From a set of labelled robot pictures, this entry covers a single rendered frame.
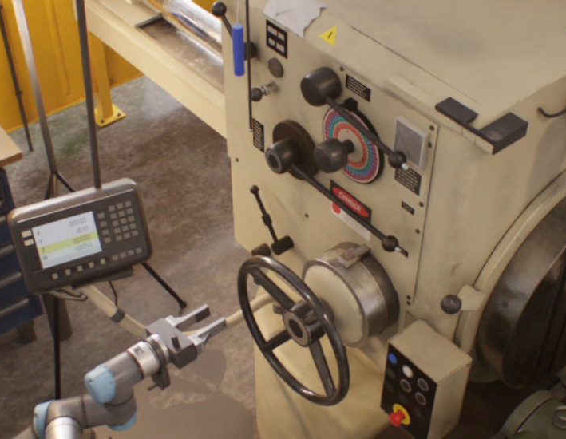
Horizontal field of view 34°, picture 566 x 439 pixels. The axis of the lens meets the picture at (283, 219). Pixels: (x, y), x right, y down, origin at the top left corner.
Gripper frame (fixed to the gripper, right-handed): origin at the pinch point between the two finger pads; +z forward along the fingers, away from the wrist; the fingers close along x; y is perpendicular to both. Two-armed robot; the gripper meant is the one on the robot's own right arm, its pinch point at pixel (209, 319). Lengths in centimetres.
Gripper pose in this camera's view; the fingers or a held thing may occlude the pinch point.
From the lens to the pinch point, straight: 213.9
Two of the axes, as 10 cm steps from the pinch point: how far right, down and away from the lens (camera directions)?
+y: -1.4, -8.3, -5.4
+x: -6.2, -3.5, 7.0
